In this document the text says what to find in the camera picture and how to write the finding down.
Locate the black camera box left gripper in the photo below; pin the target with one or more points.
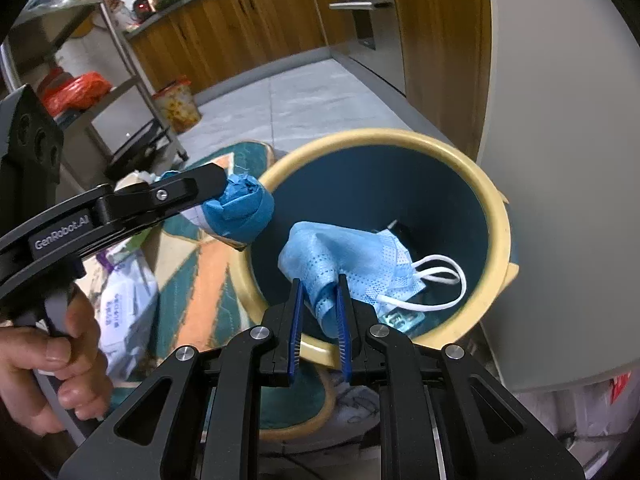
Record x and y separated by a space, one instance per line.
31 147

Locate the teal and orange floor rug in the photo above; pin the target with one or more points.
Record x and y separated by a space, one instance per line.
196 304

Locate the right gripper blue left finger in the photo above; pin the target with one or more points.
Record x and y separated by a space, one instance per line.
296 312

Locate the stainless steel built-in oven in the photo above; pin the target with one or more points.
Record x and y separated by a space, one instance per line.
374 41

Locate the red plastic bag on shelf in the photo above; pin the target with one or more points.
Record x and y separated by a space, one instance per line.
79 93

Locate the teal bin with yellow rim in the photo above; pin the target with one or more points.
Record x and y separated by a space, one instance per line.
414 224

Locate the blue paper wad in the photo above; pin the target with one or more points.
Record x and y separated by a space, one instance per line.
239 215

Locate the stainless steel shelf rack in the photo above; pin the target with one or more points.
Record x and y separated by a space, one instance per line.
123 132

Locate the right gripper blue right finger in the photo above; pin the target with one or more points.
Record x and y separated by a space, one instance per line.
342 307

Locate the black rice cooker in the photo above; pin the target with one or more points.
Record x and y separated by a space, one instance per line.
144 9

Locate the white wet wipes pack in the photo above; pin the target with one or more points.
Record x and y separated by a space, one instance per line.
126 312

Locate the wooden kitchen cabinets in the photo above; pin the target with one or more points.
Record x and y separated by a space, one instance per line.
218 44

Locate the floral snack jar red lid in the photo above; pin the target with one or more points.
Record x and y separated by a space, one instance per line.
176 102

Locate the light blue face mask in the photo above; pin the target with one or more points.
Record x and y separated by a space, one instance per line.
379 270

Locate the person's left hand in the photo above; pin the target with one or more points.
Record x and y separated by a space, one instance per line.
75 360

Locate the white refrigerator side panel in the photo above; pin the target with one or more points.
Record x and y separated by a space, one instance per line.
561 141

